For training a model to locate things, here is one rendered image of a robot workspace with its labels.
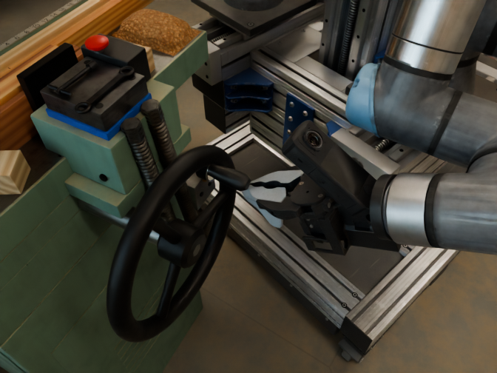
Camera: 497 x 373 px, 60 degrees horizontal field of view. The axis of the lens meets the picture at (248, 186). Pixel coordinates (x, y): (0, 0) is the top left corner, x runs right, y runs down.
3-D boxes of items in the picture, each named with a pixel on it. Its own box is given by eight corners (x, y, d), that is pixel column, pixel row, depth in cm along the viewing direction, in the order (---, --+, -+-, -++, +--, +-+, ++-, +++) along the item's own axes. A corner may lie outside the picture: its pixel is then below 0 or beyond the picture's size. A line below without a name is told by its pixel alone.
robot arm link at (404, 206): (417, 208, 40) (442, 154, 44) (370, 205, 43) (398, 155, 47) (434, 263, 43) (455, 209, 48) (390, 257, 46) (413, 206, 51)
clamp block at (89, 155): (124, 198, 59) (108, 151, 52) (49, 164, 63) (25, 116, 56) (184, 132, 67) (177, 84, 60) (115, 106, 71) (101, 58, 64)
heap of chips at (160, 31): (174, 55, 75) (171, 36, 72) (110, 35, 80) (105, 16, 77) (201, 31, 80) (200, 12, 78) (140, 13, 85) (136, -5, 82)
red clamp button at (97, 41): (99, 55, 55) (97, 47, 55) (80, 49, 56) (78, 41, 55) (114, 44, 57) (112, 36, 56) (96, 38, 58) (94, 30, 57)
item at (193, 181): (199, 212, 99) (195, 189, 92) (154, 192, 102) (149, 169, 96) (217, 186, 103) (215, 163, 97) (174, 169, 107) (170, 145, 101)
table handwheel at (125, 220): (214, 301, 77) (105, 393, 51) (124, 255, 83) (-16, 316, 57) (262, 146, 70) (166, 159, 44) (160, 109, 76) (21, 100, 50)
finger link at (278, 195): (245, 230, 61) (300, 237, 54) (227, 198, 58) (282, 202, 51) (257, 214, 62) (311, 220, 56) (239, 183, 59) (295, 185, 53)
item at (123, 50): (109, 141, 53) (97, 106, 49) (42, 114, 56) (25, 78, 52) (170, 83, 60) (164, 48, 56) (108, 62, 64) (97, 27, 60)
